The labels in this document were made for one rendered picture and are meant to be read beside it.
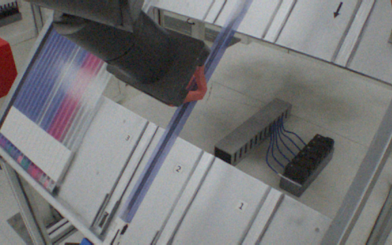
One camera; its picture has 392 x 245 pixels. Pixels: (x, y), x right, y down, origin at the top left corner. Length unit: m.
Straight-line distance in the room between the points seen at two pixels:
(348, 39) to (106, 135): 0.40
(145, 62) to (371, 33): 0.31
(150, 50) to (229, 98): 0.77
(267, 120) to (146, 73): 0.62
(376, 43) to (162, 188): 0.35
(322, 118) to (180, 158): 0.58
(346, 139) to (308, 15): 0.50
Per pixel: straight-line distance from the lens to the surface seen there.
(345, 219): 0.47
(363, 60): 0.53
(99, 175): 0.65
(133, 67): 0.35
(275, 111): 0.98
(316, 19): 0.56
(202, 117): 1.02
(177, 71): 0.36
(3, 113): 0.88
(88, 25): 0.30
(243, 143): 0.87
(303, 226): 0.49
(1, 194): 1.87
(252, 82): 1.18
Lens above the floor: 1.20
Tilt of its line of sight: 35 degrees down
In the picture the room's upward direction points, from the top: straight up
